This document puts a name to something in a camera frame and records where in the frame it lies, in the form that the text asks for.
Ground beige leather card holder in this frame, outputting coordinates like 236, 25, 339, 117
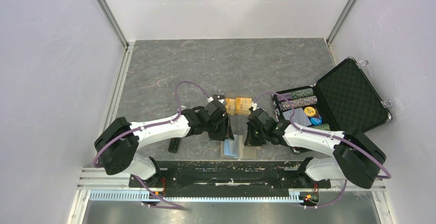
220, 135, 258, 160

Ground clear acrylic card tray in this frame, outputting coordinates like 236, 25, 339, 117
212, 92, 255, 116

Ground gold card stack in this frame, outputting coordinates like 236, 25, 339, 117
225, 98, 236, 116
235, 97, 251, 116

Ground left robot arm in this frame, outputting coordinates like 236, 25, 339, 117
93, 100, 234, 187

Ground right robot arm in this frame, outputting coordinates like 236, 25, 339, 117
248, 108, 391, 189

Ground black card stack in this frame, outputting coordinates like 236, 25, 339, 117
213, 95, 225, 101

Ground blue playing card deck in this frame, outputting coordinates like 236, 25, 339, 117
283, 108, 312, 126

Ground purple yellow chip stack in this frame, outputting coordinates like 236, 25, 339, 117
279, 96, 318, 111

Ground purple green chip stack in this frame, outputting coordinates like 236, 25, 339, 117
277, 88, 314, 102

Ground black glitter stick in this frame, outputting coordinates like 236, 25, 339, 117
168, 138, 181, 154

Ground yellow dealer chip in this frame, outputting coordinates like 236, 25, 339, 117
303, 106, 317, 117

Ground blue dealer chip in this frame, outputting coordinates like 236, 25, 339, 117
310, 117, 323, 125

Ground black poker chip case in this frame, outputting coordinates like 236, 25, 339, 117
271, 57, 393, 138

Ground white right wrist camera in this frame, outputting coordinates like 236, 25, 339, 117
249, 102, 258, 112

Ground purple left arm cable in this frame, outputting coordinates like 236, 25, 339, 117
92, 81, 212, 210

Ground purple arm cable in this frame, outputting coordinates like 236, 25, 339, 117
92, 81, 212, 210
253, 91, 392, 210

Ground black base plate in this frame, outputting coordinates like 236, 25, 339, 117
144, 161, 331, 197

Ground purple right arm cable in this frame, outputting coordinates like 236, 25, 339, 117
253, 91, 392, 210

